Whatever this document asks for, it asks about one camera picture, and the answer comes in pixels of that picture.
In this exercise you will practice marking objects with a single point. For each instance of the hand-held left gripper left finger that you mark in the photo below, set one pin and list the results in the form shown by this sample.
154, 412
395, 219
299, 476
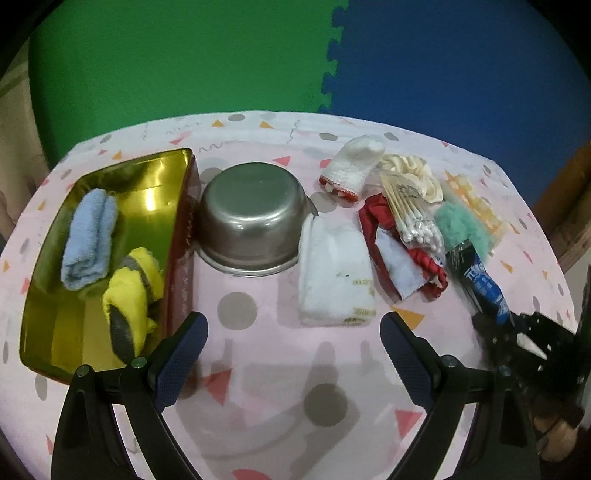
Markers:
178, 364

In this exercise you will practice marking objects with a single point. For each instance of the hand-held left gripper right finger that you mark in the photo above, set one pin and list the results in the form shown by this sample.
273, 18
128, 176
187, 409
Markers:
406, 364

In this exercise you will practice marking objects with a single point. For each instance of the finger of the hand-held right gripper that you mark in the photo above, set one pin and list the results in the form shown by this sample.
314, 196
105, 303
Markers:
498, 346
545, 330

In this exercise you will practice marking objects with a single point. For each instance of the black and blue packet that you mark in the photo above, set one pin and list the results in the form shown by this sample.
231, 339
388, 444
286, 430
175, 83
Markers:
480, 281

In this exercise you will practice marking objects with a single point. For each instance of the white towel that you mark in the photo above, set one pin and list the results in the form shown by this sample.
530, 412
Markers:
334, 272

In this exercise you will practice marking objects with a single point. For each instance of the green fluffy scrunchie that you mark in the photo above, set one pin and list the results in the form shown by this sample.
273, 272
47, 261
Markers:
464, 226

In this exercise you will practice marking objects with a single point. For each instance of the red scrunchie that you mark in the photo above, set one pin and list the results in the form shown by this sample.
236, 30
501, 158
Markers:
371, 226

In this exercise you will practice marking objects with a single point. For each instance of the bag of cotton swabs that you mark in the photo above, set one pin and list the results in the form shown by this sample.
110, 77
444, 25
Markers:
415, 217

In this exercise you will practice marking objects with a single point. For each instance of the gold tin tray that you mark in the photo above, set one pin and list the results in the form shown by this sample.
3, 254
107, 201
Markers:
138, 184

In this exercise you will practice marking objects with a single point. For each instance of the person's right hand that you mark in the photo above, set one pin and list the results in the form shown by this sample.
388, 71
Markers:
556, 436

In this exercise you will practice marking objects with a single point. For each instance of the yellow and grey glove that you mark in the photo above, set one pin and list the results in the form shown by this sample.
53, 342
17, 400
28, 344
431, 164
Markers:
129, 295

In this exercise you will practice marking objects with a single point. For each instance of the brown wooden board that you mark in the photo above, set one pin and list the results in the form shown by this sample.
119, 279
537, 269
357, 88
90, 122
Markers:
570, 207

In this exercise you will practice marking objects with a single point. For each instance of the yellow patterned clear packet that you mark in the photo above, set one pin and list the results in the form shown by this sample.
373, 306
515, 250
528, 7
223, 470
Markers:
475, 203

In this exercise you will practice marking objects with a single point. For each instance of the light blue folded towel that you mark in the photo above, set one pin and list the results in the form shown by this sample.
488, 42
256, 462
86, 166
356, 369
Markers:
90, 240

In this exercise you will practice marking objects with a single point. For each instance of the stainless steel bowl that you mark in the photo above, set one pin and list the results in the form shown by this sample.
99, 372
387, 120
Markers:
251, 221

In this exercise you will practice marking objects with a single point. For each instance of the cream scrunchie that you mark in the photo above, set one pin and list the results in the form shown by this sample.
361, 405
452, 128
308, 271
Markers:
415, 177

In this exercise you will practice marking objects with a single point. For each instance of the white knitted sock red trim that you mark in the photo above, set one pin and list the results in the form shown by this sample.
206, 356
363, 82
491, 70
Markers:
353, 166

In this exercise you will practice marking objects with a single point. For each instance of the blue foam mat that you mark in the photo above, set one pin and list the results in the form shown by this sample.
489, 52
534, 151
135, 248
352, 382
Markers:
461, 78

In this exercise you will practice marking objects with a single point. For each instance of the beige floral curtain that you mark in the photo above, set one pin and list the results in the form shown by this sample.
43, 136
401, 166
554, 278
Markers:
16, 120

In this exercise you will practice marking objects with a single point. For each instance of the green foam mat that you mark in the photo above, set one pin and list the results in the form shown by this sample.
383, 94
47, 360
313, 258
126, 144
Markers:
175, 64

